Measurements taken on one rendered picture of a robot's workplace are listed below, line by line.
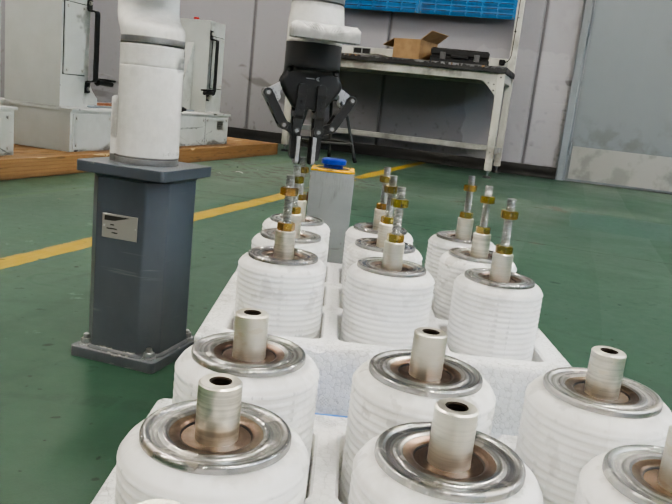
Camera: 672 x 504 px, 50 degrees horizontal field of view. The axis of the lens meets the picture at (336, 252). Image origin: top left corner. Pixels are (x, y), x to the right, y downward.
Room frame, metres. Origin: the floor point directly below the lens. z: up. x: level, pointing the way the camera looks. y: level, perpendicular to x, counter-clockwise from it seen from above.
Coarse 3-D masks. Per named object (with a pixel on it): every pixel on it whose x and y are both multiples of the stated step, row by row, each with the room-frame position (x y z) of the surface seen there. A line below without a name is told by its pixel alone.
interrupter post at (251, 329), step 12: (240, 312) 0.45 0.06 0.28; (252, 312) 0.46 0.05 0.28; (264, 312) 0.45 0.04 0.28; (240, 324) 0.44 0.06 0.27; (252, 324) 0.44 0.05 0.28; (264, 324) 0.45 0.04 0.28; (240, 336) 0.44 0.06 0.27; (252, 336) 0.44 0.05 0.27; (264, 336) 0.45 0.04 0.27; (240, 348) 0.44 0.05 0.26; (252, 348) 0.44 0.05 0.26; (264, 348) 0.45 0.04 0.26; (252, 360) 0.44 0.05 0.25
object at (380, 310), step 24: (360, 288) 0.72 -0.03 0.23; (384, 288) 0.71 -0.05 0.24; (408, 288) 0.71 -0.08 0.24; (432, 288) 0.74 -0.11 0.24; (360, 312) 0.72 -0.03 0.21; (384, 312) 0.71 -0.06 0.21; (408, 312) 0.72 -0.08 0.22; (360, 336) 0.72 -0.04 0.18; (384, 336) 0.71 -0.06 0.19; (408, 336) 0.72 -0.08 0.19
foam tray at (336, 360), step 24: (336, 264) 1.06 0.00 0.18; (336, 288) 0.92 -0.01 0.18; (216, 312) 0.76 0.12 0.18; (336, 312) 0.81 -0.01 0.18; (432, 312) 0.85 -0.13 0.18; (288, 336) 0.70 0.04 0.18; (336, 336) 0.72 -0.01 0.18; (336, 360) 0.68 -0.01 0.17; (360, 360) 0.68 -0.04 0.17; (480, 360) 0.70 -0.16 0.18; (504, 360) 0.70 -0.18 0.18; (552, 360) 0.72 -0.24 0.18; (336, 384) 0.68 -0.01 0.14; (504, 384) 0.68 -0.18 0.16; (528, 384) 0.68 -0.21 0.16; (336, 408) 0.68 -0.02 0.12; (504, 408) 0.68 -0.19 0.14; (504, 432) 0.68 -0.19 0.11
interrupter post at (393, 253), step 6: (384, 246) 0.76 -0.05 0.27; (390, 246) 0.75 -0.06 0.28; (396, 246) 0.75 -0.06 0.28; (402, 246) 0.75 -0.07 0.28; (384, 252) 0.75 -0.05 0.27; (390, 252) 0.75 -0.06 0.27; (396, 252) 0.75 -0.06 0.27; (402, 252) 0.75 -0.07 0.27; (384, 258) 0.75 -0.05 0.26; (390, 258) 0.75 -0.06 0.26; (396, 258) 0.75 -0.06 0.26; (402, 258) 0.75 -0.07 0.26; (384, 264) 0.75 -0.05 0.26; (390, 264) 0.75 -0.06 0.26; (396, 264) 0.75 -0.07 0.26; (390, 270) 0.75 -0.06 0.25; (396, 270) 0.75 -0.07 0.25
